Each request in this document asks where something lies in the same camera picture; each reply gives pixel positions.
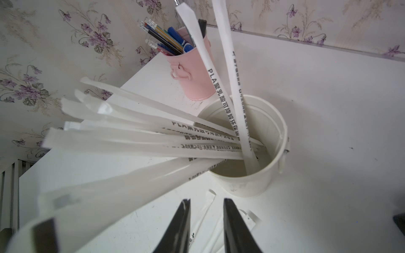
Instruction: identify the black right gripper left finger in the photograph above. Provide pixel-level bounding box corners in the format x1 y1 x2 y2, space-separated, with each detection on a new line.
153 199 191 253

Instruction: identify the bundle of wrapped straws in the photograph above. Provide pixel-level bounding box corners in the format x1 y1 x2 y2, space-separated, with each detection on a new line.
6 1 259 253

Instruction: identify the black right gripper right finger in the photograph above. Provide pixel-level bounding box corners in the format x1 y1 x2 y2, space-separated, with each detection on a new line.
223 198 262 253

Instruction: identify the pink pen cup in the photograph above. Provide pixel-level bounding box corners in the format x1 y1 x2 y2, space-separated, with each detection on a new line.
166 26 217 102

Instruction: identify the black stapler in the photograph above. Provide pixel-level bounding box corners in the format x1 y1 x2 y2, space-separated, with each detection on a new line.
392 213 405 236

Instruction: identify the white straw cup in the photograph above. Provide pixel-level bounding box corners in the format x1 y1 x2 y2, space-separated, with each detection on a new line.
210 95 290 198

